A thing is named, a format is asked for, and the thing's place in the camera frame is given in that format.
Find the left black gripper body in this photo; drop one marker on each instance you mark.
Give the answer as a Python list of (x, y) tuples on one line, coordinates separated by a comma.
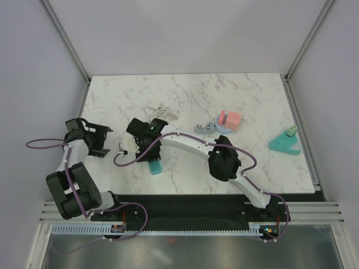
[(97, 139)]

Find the blue round power strip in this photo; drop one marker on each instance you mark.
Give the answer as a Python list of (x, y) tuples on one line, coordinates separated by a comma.
[(211, 127)]

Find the pink plug adapter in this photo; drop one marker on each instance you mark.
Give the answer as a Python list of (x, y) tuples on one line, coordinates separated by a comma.
[(222, 118)]

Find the teal triangular power strip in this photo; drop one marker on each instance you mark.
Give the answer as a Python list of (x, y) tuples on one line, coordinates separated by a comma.
[(285, 144)]

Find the green plug adapter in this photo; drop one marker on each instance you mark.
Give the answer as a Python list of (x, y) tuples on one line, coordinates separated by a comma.
[(292, 130)]

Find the right aluminium frame post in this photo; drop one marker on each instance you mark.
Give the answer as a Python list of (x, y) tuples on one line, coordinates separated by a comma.
[(321, 17)]

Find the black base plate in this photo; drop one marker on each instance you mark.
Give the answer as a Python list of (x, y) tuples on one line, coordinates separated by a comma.
[(188, 211)]

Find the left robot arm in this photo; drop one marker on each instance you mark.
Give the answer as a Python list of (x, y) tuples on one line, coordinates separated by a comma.
[(71, 185)]

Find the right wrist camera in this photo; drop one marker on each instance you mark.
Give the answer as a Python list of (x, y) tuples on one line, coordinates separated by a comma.
[(128, 144)]

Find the aluminium frame post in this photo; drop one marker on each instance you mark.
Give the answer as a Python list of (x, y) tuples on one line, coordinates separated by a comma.
[(51, 13), (321, 17)]

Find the left aluminium frame post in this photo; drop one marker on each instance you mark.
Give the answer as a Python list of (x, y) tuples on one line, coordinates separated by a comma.
[(51, 13)]

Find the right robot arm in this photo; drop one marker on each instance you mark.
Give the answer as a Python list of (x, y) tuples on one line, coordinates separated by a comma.
[(226, 163)]

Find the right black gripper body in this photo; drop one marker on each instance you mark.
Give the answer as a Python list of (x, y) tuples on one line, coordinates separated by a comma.
[(153, 152)]

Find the white plug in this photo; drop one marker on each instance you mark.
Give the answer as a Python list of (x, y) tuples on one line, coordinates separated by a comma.
[(154, 105)]

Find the pink cube socket adapter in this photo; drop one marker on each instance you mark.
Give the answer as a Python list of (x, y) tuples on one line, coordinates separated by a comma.
[(232, 121)]

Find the white cable duct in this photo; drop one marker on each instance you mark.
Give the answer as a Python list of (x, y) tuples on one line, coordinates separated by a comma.
[(116, 230)]

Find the teal rectangular power strip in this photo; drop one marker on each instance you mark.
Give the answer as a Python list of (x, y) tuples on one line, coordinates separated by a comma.
[(155, 167)]

